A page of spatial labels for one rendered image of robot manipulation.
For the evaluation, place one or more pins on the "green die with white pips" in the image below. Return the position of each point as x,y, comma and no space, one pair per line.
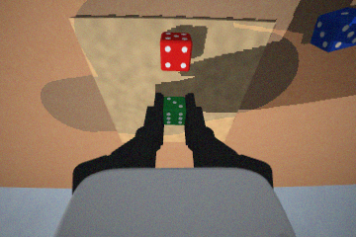
174,110

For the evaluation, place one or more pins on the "beige flat mat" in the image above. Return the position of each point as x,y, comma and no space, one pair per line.
123,54

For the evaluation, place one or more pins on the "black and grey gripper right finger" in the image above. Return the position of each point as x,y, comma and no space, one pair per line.
209,152

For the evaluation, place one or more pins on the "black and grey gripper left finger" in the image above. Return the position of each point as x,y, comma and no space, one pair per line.
140,151

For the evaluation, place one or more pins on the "blue die with white pips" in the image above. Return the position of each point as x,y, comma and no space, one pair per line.
335,30

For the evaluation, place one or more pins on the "red die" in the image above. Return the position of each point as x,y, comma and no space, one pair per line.
175,51

